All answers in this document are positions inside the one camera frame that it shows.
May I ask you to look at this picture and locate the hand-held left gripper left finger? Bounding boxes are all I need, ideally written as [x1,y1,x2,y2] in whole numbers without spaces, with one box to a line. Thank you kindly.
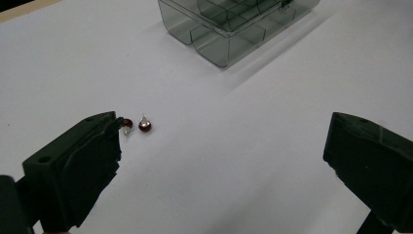
[22,110,125,234]

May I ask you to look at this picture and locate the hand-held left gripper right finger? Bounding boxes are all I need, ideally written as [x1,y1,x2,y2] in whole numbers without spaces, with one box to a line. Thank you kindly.
[322,111,413,234]

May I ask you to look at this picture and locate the red round push pin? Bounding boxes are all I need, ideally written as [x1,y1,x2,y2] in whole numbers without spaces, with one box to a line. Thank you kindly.
[137,113,153,134]

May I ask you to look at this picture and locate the clear grey plastic organizer box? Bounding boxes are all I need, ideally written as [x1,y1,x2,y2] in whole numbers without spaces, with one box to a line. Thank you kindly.
[158,0,321,69]

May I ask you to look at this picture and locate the light wooden table edge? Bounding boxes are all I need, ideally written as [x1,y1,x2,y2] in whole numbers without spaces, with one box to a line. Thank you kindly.
[0,0,62,24]

